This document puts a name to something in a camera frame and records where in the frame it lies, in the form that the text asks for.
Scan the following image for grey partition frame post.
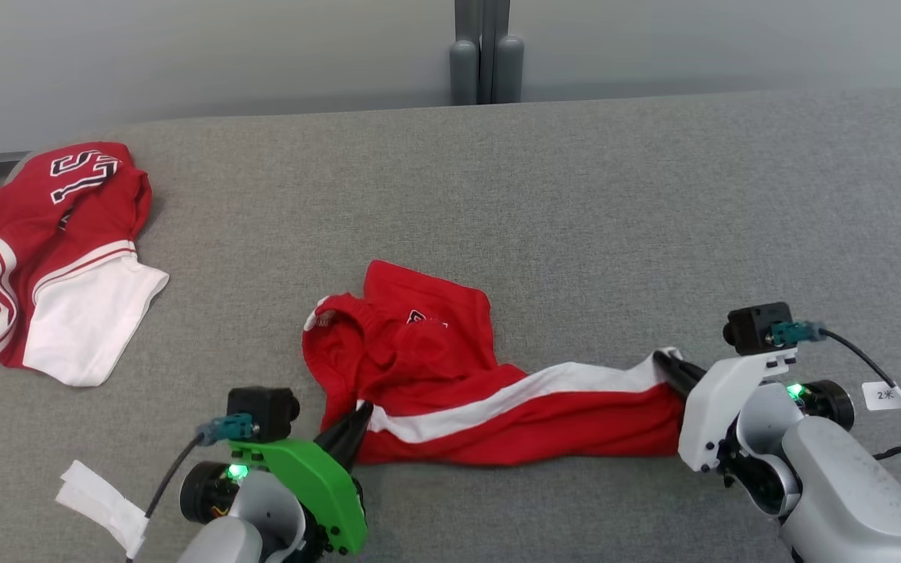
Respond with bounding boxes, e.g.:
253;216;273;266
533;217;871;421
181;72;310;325
450;0;526;106

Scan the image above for grey fabric sofa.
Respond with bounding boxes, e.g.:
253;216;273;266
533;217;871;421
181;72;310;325
0;88;901;563

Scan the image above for black right cable teal plug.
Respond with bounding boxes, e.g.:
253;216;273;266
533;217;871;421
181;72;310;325
770;321;901;462

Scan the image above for red shorts with white stripe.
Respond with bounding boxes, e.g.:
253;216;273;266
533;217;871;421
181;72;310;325
302;260;687;468

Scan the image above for red jersey with white sleeves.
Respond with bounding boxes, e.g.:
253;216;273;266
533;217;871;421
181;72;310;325
0;142;170;388

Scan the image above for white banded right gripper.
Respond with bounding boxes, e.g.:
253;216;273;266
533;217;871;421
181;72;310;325
652;348;799;474

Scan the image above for white printed right cable label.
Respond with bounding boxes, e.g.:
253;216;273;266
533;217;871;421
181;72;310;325
862;380;901;412

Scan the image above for black left cable teal plug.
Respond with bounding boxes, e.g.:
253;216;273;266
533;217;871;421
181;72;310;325
126;414;257;563

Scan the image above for black cable teal plug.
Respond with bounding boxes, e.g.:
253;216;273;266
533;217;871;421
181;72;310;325
126;414;257;563
770;321;901;462

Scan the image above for white paper left cable label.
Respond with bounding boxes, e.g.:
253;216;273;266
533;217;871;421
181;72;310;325
56;460;149;558

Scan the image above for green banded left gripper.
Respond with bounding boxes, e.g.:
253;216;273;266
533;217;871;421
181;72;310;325
228;402;374;554

